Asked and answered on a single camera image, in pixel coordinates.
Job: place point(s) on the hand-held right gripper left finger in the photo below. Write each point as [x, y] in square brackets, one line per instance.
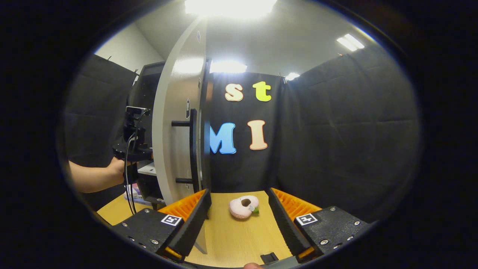
[196, 224]

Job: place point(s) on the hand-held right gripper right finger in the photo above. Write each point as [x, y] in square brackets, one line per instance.
[282, 224]

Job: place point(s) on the white cabinet shelf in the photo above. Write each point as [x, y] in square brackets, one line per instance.
[147, 170]

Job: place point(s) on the small black block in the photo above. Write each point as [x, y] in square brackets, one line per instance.
[269, 257]

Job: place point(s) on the pink plush toy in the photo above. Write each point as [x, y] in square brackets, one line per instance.
[239, 209]

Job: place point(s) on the black backdrop cloth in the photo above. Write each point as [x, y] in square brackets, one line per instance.
[336, 130]

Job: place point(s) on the ceiling light panel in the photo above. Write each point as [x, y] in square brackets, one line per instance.
[292, 76]
[227, 67]
[229, 7]
[350, 42]

